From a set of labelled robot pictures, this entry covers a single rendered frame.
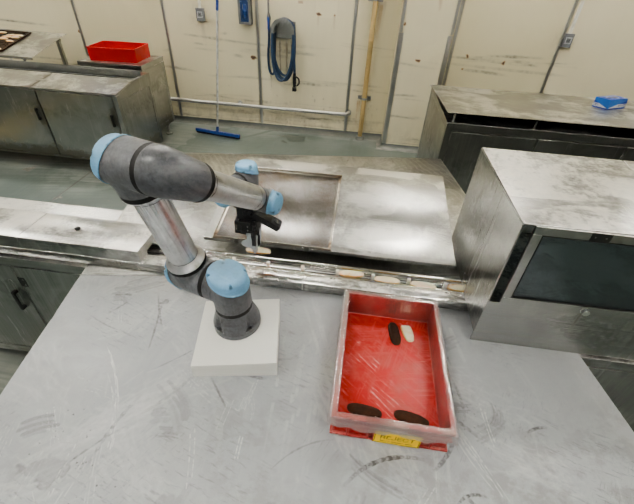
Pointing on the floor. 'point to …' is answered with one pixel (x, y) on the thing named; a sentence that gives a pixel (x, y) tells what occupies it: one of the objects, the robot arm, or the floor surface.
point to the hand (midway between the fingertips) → (258, 247)
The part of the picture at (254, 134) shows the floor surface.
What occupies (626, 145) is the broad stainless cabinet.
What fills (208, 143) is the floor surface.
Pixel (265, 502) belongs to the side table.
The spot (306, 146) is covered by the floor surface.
